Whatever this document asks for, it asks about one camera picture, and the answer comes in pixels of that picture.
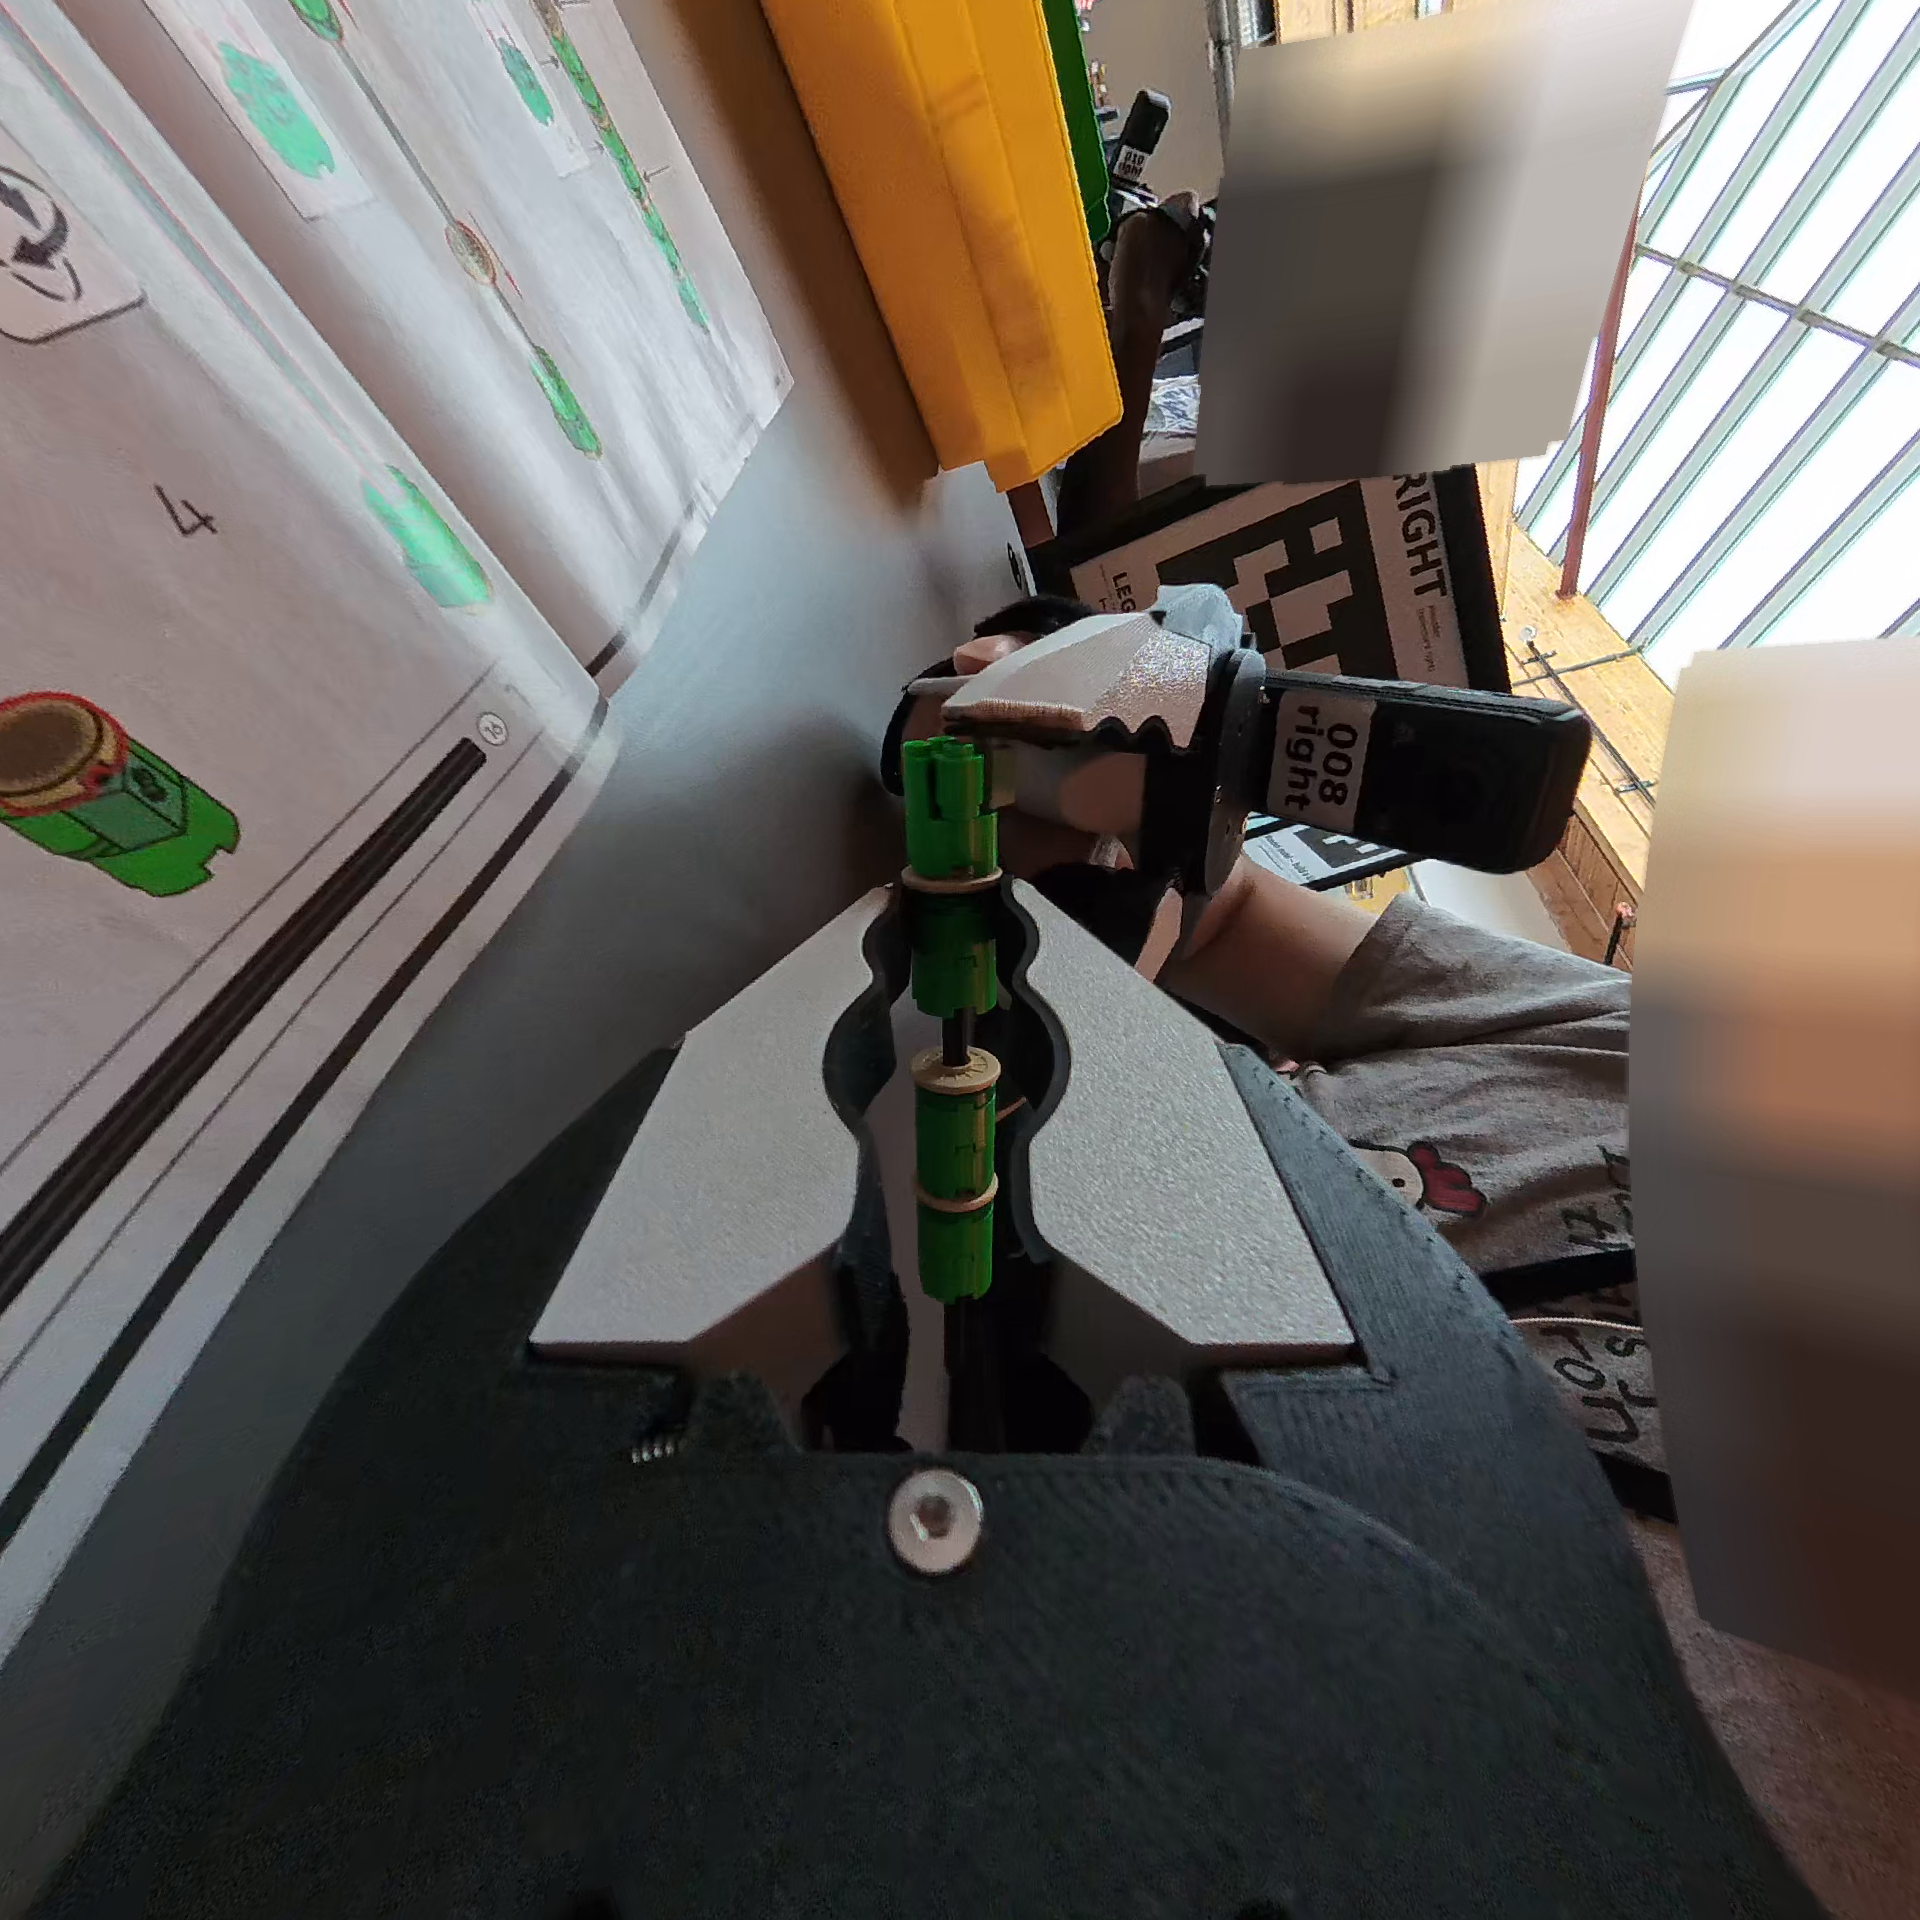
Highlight black and white handheld device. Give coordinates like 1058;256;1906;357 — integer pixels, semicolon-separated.
1107;90;1175;199

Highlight green toy brick axle assembly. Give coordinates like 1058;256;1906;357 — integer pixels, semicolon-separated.
898;735;1007;1448

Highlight person's grey printed shirt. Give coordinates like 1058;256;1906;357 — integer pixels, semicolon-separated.
1277;898;1671;1519

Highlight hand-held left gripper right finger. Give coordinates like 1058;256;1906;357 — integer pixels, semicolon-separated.
997;878;1360;1352

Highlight person's right forearm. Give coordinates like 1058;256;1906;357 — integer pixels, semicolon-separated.
1162;860;1388;1061

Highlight person's right hand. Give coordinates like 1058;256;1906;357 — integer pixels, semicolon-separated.
950;598;1106;684

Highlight black framed marker sign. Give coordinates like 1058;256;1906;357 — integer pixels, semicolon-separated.
1069;465;1512;694

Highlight yellow plastic bin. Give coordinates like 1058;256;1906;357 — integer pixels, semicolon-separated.
761;0;1127;490

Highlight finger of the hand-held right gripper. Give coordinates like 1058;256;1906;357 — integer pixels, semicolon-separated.
983;735;1164;871
943;618;1230;747

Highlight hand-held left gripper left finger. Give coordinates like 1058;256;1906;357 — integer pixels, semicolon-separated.
528;886;920;1370

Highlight small marker card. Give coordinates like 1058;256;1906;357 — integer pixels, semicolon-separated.
1259;817;1421;900

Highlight green plastic bin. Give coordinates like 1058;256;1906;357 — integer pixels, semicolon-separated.
1039;0;1115;245

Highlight white instruction booklet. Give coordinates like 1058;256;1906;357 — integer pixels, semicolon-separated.
0;0;797;1518

